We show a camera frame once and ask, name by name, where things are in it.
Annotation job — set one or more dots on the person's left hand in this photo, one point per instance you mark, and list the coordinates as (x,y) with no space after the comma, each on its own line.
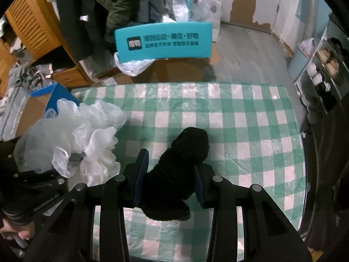
(9,229)

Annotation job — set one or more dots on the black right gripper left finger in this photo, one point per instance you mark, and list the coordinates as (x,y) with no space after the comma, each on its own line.
(68,233)

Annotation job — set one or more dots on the black knit sock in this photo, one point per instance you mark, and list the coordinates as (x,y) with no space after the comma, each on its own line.
(173,179)

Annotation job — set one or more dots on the wooden louvered cabinet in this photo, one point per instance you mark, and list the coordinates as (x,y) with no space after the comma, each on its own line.
(30,34)

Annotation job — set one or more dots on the dark hanging jacket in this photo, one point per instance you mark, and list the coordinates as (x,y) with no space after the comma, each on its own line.
(88,26)

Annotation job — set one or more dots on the white plastic bag behind table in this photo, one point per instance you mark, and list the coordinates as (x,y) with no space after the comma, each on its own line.
(133,68)

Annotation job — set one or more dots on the blue cardboard box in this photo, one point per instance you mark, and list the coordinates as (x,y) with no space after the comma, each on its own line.
(22,108)

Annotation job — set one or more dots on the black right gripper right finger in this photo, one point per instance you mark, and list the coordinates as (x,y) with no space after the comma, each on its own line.
(268,234)

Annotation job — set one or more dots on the white mesh bath pouf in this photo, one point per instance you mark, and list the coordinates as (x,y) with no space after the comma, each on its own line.
(77,141)

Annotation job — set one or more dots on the green white checkered tablecloth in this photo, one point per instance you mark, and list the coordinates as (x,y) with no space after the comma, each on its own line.
(253,138)

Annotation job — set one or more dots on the shoe rack with shoes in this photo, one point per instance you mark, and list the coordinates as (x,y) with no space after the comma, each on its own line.
(320,70)

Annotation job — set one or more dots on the teal shoe box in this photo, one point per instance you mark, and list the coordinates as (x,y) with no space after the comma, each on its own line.
(164,40)

